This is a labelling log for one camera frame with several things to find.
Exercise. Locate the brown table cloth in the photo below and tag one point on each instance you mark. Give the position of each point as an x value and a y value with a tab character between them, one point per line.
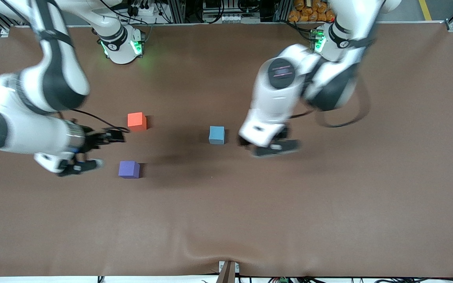
226	216

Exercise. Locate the green terminal connector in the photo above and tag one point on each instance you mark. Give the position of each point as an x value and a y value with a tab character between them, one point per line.
282	280

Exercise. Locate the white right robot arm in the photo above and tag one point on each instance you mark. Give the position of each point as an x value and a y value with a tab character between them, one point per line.
34	133

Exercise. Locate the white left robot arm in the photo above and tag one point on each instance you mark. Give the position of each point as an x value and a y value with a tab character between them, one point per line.
277	94

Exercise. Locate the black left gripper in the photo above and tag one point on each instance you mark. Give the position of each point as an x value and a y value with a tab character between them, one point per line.
282	133

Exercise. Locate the blue block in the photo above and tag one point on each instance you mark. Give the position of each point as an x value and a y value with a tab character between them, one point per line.
216	135

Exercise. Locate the purple block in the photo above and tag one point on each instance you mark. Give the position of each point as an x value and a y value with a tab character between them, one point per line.
129	169

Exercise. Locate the orange block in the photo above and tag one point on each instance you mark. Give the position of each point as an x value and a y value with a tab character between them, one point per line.
137	122

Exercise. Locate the white connector strip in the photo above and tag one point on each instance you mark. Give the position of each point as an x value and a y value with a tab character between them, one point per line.
236	18

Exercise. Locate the pile of orange packets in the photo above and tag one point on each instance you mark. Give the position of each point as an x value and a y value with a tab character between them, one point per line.
309	11

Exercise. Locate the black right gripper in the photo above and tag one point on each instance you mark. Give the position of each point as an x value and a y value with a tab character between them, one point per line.
93	140

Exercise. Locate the white power strip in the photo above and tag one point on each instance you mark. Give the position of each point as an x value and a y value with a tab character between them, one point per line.
148	10

